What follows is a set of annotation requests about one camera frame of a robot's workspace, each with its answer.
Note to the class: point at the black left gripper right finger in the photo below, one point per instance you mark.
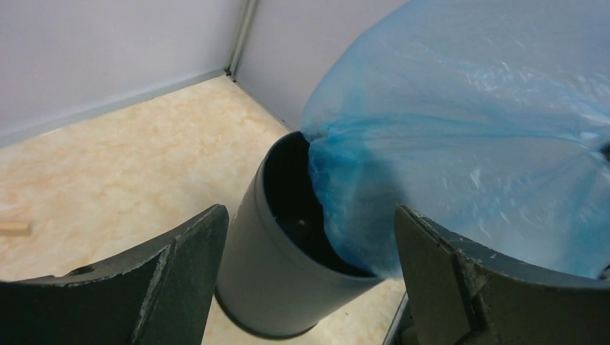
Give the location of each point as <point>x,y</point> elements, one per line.
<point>461,292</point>

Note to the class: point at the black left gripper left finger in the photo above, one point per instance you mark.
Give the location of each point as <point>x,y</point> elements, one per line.
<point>158,292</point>

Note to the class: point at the dark grey trash bin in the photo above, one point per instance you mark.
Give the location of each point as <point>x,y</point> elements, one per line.
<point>279,274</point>

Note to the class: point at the blue plastic trash bag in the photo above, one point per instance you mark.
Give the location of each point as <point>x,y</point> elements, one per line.
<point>488,117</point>

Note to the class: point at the wooden clothes rack frame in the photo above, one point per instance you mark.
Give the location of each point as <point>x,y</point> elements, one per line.
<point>15,228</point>

